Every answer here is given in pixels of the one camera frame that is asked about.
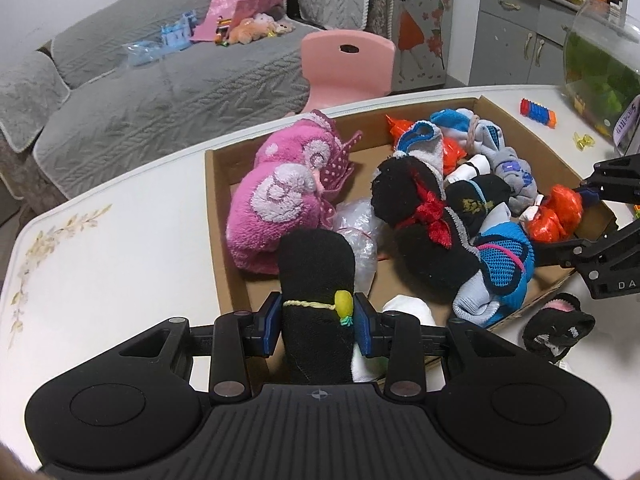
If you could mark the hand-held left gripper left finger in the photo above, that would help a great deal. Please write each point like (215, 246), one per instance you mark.
(272, 322)

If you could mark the pale pink plush toy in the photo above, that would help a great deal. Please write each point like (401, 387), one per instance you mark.
(275, 24)

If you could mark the small black sock yellow print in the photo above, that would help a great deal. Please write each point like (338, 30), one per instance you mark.
(475, 205)

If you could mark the small yellow plastic piece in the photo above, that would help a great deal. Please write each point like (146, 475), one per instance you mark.
(584, 141)

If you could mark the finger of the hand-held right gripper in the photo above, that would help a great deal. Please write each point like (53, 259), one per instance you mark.
(590, 250)
(620, 180)

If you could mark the white sock bundle blue cuff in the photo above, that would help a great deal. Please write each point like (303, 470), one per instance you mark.
(425, 152)

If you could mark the white sock bundle green band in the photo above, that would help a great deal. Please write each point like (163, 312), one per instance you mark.
(405, 310)

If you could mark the clear plastic bundle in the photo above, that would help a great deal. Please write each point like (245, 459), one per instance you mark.
(357, 240)

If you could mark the pink plastic bag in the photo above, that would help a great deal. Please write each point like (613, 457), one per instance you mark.
(235, 7)

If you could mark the pink plastic chair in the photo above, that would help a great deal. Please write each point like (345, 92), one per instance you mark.
(345, 75)

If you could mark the grey covered sofa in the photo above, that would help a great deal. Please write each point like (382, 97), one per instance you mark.
(150, 110)

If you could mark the small colourful toy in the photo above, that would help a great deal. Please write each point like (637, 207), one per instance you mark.
(223, 31)

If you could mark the blue toy castle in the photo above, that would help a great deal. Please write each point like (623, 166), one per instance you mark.
(177, 32)

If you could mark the grey purple sock bundle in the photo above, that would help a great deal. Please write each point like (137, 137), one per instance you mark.
(515, 175)

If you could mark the clear blue plastic bag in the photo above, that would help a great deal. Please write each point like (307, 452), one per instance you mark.
(142, 54)

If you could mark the brown cardboard box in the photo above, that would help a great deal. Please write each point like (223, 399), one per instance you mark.
(370, 152)

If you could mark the blue sock bundle pink band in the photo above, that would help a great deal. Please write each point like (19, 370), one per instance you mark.
(500, 265)

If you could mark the white floral desktop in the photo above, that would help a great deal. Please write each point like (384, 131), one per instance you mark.
(125, 260)

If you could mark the pink fuzzy sock bundle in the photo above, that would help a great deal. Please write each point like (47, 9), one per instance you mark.
(280, 200)

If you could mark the grey cabinet shelf unit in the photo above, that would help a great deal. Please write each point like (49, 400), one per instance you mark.
(505, 40)

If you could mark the orange plush toy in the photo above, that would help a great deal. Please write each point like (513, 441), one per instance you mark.
(245, 32)

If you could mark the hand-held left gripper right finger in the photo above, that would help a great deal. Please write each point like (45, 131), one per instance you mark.
(362, 327)

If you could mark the black sock pink grey patches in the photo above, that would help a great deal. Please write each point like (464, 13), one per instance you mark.
(550, 327)

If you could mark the floral sticker fridge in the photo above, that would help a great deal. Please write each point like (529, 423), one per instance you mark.
(420, 35)

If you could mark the black sock bundle red ribbon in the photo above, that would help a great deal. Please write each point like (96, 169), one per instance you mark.
(420, 255)

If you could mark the blue orange block toy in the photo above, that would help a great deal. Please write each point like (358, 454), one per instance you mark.
(539, 114)

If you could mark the black sock bundle yellow band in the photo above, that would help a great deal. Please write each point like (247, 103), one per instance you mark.
(315, 280)

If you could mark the glass fish bowl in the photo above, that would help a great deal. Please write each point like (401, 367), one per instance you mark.
(600, 75)

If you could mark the purple water bottle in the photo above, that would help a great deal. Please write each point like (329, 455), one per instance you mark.
(629, 127)

